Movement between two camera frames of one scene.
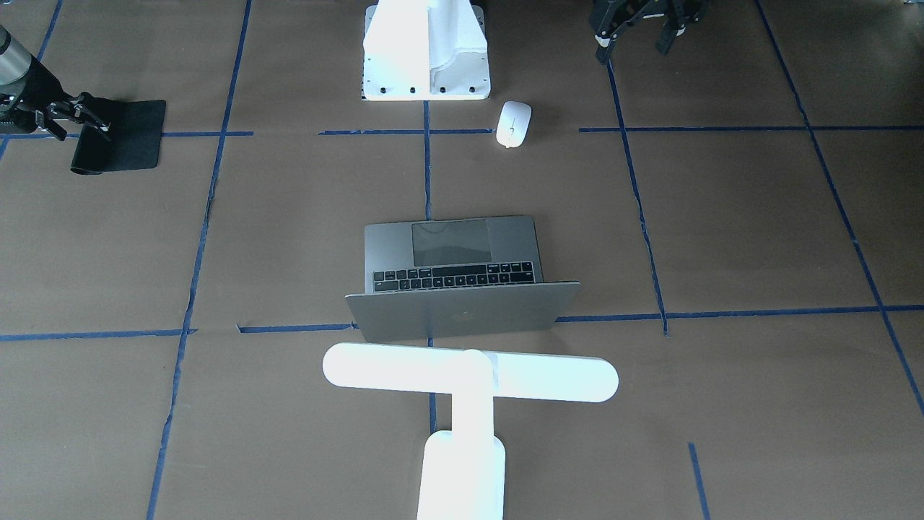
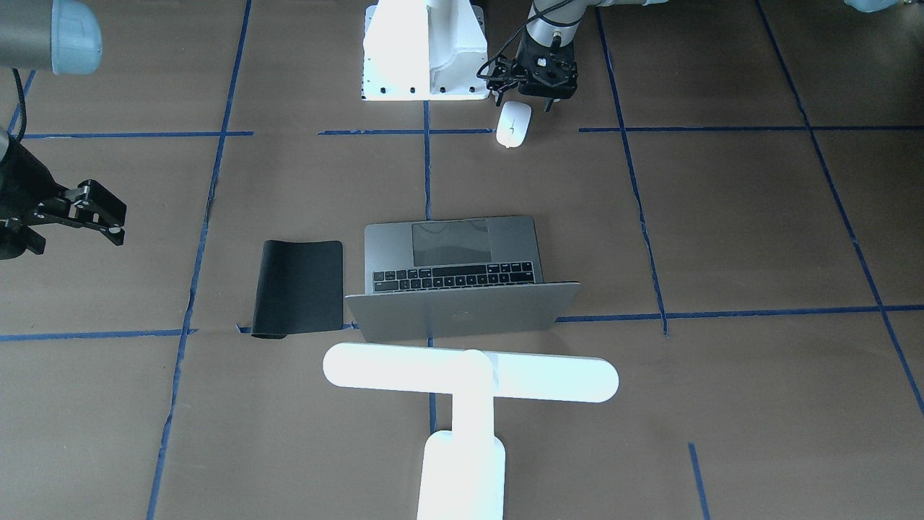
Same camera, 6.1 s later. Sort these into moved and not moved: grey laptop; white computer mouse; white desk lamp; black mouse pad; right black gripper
Moved: right black gripper; black mouse pad
Not moved: white desk lamp; grey laptop; white computer mouse
